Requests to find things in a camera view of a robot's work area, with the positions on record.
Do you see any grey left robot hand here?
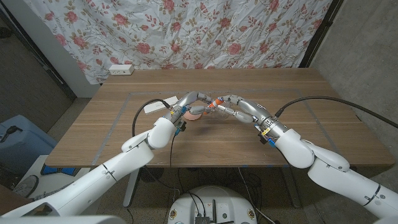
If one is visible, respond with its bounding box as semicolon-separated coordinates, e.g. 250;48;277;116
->
163;91;216;126

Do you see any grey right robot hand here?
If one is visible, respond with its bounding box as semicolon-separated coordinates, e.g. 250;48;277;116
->
216;94;289;139

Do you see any round pink jar lid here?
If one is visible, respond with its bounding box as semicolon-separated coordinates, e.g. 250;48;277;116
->
183;111;202;121

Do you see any flat white rectangular box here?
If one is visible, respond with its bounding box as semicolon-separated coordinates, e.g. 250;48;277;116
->
143;95;180;114

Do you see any floral backdrop cloth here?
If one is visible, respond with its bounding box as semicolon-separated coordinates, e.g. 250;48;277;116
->
23;0;333;85

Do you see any white power strip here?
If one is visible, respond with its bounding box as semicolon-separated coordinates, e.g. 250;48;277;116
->
108;63;135;76

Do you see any black round floor fan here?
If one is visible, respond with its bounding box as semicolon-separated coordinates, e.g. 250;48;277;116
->
138;167;165;184

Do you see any metal table leg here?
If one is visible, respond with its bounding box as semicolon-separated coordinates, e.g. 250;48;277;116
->
123;167;141;208
281;166;302;208

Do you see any white robot torso base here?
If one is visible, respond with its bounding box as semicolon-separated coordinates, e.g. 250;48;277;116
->
167;185;258;224

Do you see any blue floor block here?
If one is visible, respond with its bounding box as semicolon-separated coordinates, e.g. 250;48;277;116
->
40;164;78;177

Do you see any blue plastic bin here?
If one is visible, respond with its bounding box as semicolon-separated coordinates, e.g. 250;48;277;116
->
0;114;58;175

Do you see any white robot head rim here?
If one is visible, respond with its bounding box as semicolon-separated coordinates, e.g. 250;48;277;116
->
0;214;127;224

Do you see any person's bare leg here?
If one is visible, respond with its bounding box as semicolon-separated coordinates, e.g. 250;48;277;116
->
0;186;34;216

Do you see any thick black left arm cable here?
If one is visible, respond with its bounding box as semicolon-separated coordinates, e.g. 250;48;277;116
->
132;98;172;138

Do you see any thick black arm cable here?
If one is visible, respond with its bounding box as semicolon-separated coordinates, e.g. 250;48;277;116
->
132;98;172;138
275;95;398;129

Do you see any thin black left wrist cable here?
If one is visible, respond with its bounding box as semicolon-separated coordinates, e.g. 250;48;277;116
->
169;134;181;192

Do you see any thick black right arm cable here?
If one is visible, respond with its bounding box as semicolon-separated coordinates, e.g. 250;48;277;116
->
275;95;398;129

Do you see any black backdrop post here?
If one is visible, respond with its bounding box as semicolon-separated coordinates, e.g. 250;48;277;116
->
298;0;345;68

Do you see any grey floor cable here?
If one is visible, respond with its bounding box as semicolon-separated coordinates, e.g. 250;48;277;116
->
238;167;276;224

